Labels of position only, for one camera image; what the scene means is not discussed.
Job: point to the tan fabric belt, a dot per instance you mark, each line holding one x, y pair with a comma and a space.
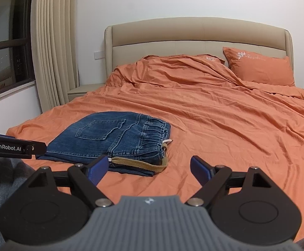
136, 164

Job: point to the orange duvet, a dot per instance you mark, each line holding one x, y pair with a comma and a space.
220, 125

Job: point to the orange pillow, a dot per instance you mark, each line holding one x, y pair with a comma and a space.
261, 66

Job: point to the person's grey clothing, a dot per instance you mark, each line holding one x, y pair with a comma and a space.
2, 188

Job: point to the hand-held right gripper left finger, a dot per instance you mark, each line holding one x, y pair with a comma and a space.
97, 171

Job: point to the beige upholstered bed headboard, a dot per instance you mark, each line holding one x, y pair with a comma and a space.
193, 36

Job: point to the beige pleated curtain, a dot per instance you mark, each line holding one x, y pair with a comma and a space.
53, 44

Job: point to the beige nightstand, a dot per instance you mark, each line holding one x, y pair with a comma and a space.
86, 90

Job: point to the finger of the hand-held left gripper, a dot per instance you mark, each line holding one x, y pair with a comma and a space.
39, 147

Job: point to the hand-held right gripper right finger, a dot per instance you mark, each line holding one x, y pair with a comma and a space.
200, 171

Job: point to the blue denim pants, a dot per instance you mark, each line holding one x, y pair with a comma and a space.
102, 136

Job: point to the white wall socket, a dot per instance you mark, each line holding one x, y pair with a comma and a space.
99, 55

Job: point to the dark framed window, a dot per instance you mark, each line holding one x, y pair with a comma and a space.
8, 39

